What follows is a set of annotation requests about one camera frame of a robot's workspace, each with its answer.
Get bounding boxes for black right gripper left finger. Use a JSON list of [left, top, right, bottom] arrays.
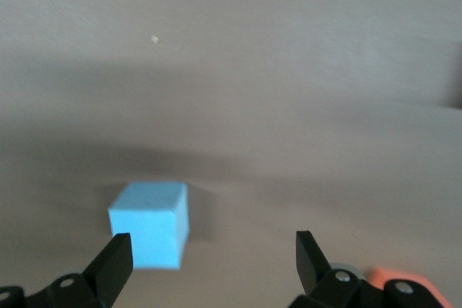
[[35, 232, 135, 308]]

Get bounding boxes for orange foam block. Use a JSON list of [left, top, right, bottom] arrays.
[[362, 266, 452, 308]]

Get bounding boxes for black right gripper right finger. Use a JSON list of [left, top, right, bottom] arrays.
[[288, 230, 376, 308]]

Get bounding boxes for light blue foam block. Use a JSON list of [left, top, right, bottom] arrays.
[[108, 182, 191, 271]]

